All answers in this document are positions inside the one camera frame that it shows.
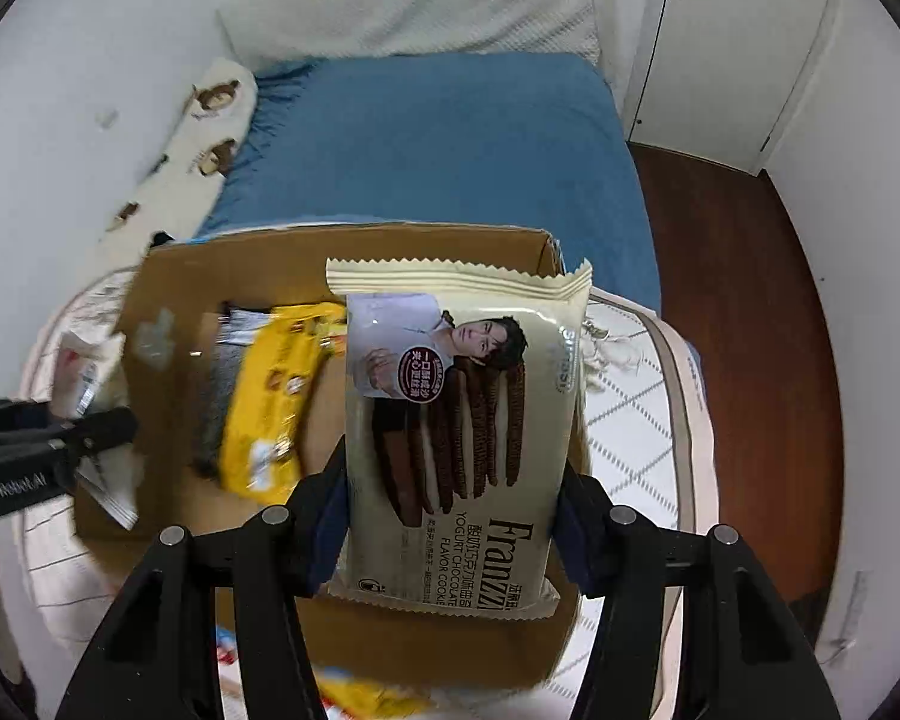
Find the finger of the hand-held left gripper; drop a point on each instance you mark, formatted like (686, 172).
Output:
(97, 431)
(7, 414)

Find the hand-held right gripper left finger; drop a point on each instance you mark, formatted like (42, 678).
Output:
(331, 532)

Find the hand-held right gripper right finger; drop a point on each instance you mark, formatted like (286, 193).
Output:
(574, 540)

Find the white snack packet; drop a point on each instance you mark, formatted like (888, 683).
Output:
(116, 499)

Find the dark grey snack packet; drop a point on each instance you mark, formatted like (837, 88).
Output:
(214, 405)

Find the yellow snack packet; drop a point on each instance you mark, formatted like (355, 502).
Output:
(270, 405)

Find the cream chocolate cookie packet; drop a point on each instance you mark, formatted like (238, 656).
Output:
(457, 405)

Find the brown cardboard box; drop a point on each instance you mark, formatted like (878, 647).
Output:
(195, 277)

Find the white floral printed blanket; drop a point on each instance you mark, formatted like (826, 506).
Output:
(634, 427)

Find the cream bear print pillow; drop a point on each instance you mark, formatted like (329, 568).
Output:
(195, 157)

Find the blue bedsheet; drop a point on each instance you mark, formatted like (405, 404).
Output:
(435, 150)

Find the white door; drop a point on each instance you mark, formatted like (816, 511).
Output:
(727, 45)

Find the white textured quilt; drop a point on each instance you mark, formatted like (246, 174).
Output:
(420, 7)

